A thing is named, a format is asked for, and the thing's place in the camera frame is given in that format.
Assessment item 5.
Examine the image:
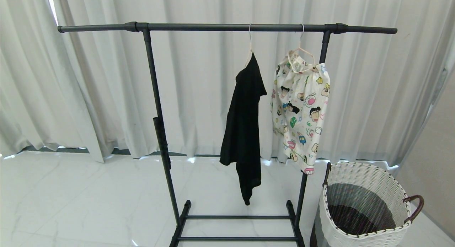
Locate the black garment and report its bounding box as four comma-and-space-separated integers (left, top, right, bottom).
219, 53, 268, 206

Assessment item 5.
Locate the cream printed garment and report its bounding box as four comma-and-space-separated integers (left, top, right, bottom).
270, 51, 331, 175

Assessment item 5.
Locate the pink clothes hanger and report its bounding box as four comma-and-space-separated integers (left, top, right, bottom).
287, 24, 317, 74
244, 24, 254, 68

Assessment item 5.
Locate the black clothes rack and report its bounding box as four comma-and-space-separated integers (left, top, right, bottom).
58, 22, 398, 247

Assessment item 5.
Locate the white laundry basket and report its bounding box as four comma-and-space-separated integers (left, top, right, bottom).
310, 161, 425, 247

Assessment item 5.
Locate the white curtain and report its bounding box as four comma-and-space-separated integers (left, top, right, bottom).
0, 0, 455, 167

